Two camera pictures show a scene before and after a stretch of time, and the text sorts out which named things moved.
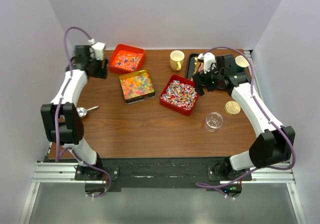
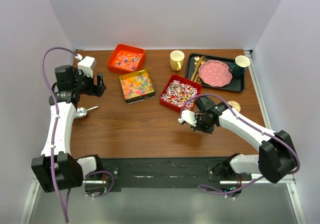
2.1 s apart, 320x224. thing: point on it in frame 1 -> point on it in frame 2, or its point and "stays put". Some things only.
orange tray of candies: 125,59 stays put
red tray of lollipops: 179,94 stays put
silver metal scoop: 82,112 stays put
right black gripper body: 211,79 -> 202,125
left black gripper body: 97,71 -> 85,85
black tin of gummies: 137,86 stays put
